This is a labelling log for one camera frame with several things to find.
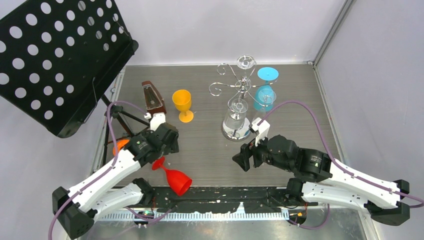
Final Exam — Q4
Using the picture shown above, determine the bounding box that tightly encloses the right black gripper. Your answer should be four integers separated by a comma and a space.
232, 129, 294, 172

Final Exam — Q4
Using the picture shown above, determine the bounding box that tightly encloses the chrome wine glass rack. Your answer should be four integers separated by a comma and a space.
208, 63, 279, 142

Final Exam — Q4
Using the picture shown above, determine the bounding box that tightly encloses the yellow wine glass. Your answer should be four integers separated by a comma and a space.
172, 89, 194, 123

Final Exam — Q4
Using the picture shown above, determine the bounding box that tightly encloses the red wine glass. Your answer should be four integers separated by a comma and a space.
151, 157, 193, 197

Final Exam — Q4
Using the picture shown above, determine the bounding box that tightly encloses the clear wine glass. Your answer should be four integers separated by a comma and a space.
223, 98, 248, 130
252, 88, 277, 120
236, 54, 257, 80

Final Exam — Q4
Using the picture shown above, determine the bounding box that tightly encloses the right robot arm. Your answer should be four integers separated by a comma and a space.
232, 135, 410, 226

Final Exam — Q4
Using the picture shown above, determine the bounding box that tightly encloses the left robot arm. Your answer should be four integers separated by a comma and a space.
50, 122, 179, 239

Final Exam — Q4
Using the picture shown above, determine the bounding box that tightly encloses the clear wine glass front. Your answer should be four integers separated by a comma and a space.
223, 98, 248, 130

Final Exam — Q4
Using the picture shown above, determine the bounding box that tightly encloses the blue wine glass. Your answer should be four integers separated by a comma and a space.
253, 67, 279, 112

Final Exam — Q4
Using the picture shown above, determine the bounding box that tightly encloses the clear wine glass back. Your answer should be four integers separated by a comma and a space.
236, 54, 257, 80

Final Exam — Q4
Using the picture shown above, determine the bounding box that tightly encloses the brown wooden metronome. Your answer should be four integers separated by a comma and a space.
141, 81, 167, 115

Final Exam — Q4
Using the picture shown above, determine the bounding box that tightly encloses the orange letter toy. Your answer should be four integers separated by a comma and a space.
112, 139, 130, 156

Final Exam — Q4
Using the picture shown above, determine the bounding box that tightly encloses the black perforated music stand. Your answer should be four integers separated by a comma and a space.
0, 0, 139, 156

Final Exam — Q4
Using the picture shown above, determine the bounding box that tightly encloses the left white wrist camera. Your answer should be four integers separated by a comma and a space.
149, 112, 166, 131

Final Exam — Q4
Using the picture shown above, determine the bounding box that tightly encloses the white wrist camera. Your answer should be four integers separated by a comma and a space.
149, 112, 166, 131
249, 117, 271, 147

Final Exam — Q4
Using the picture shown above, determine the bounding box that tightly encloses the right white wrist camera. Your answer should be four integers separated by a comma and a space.
249, 117, 271, 147

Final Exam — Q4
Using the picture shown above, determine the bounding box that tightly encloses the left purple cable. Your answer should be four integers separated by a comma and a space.
47, 100, 175, 240

